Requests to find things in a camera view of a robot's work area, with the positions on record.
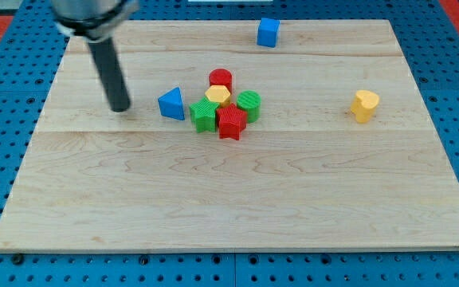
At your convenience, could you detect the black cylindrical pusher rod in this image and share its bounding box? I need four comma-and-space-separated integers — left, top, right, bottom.
88, 37, 131, 112

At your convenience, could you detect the blue cube block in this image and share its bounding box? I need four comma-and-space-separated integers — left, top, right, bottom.
257, 18, 281, 48

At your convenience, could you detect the blue triangle block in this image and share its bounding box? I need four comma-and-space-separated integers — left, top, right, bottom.
158, 87, 185, 120

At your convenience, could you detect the red cylinder block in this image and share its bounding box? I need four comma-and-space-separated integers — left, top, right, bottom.
208, 68, 233, 93

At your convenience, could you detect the green star block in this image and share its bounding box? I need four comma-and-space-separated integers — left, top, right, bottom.
189, 97, 220, 133

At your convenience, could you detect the yellow hexagon block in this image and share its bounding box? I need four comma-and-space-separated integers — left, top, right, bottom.
205, 85, 231, 108

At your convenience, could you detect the red star block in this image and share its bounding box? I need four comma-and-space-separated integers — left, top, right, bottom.
216, 104, 247, 140

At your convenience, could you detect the green cylinder block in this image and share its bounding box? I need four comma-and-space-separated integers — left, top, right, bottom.
237, 90, 261, 123

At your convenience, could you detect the light wooden board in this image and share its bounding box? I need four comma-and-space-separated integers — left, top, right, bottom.
0, 20, 459, 254

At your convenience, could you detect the yellow heart block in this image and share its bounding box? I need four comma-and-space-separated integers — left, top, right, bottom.
350, 90, 380, 124

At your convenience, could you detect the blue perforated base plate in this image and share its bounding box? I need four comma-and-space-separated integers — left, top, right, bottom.
0, 1, 459, 286

